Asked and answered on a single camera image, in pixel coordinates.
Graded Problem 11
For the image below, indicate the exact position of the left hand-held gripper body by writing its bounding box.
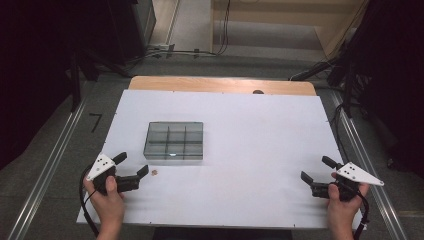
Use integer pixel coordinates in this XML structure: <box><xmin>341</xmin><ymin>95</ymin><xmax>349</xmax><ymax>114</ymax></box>
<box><xmin>85</xmin><ymin>153</ymin><xmax>141</xmax><ymax>196</ymax></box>

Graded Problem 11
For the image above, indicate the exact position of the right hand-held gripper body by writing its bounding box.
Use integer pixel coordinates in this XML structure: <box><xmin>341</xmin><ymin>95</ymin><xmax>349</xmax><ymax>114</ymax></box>
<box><xmin>311</xmin><ymin>161</ymin><xmax>385</xmax><ymax>203</ymax></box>

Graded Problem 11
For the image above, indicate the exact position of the clear plastic compartment box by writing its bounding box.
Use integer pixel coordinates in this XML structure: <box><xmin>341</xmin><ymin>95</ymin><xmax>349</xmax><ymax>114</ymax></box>
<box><xmin>143</xmin><ymin>121</ymin><xmax>204</xmax><ymax>161</ymax></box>

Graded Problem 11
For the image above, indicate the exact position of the person's right hand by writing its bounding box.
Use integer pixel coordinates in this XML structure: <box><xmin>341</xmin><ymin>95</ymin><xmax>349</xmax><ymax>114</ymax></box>
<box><xmin>326</xmin><ymin>171</ymin><xmax>371</xmax><ymax>234</ymax></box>

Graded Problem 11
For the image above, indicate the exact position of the person's left hand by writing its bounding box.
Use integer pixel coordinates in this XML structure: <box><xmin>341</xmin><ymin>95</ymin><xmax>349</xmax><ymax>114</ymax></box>
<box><xmin>83</xmin><ymin>175</ymin><xmax>126</xmax><ymax>231</ymax></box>

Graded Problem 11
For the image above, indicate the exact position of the dark curtain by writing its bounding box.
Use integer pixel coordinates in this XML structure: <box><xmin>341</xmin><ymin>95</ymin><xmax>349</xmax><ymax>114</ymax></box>
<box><xmin>328</xmin><ymin>0</ymin><xmax>424</xmax><ymax>179</ymax></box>
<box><xmin>0</xmin><ymin>0</ymin><xmax>111</xmax><ymax>171</ymax></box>

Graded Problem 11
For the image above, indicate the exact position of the wooden table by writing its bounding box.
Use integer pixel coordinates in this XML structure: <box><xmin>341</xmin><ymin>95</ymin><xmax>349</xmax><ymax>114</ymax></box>
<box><xmin>128</xmin><ymin>75</ymin><xmax>318</xmax><ymax>97</ymax></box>

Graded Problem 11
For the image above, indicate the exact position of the black cabinet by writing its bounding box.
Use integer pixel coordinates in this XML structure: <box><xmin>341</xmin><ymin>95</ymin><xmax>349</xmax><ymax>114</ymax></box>
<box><xmin>108</xmin><ymin>0</ymin><xmax>158</xmax><ymax>66</ymax></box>

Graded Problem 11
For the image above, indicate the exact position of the beige wooden furniture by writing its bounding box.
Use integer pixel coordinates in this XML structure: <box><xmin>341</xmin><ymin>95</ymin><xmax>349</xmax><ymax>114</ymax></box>
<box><xmin>209</xmin><ymin>0</ymin><xmax>368</xmax><ymax>58</ymax></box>

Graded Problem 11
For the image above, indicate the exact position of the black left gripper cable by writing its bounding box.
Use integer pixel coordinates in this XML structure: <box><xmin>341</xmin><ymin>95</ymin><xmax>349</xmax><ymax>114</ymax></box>
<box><xmin>78</xmin><ymin>164</ymin><xmax>101</xmax><ymax>238</ymax></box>

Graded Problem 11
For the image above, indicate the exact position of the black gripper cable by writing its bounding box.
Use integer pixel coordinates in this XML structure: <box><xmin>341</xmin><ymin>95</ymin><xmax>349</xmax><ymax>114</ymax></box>
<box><xmin>353</xmin><ymin>191</ymin><xmax>372</xmax><ymax>240</ymax></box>
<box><xmin>78</xmin><ymin>164</ymin><xmax>101</xmax><ymax>238</ymax></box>

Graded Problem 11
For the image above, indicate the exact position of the black floor cable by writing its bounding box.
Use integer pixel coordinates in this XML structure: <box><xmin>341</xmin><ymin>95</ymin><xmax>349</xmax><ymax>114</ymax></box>
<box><xmin>332</xmin><ymin>103</ymin><xmax>352</xmax><ymax>164</ymax></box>
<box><xmin>128</xmin><ymin>48</ymin><xmax>219</xmax><ymax>66</ymax></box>

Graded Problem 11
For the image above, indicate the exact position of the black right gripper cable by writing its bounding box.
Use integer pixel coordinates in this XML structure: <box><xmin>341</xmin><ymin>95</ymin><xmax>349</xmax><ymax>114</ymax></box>
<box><xmin>353</xmin><ymin>191</ymin><xmax>372</xmax><ymax>240</ymax></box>

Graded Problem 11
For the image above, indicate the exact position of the metal floor rail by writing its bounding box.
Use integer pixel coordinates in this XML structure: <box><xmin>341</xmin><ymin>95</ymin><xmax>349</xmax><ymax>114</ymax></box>
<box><xmin>6</xmin><ymin>99</ymin><xmax>88</xmax><ymax>240</ymax></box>
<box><xmin>329</xmin><ymin>90</ymin><xmax>409</xmax><ymax>240</ymax></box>

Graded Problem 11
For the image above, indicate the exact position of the black hanging cable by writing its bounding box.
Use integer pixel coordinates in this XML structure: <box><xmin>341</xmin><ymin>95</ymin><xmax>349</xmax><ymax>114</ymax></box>
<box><xmin>215</xmin><ymin>0</ymin><xmax>232</xmax><ymax>56</ymax></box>

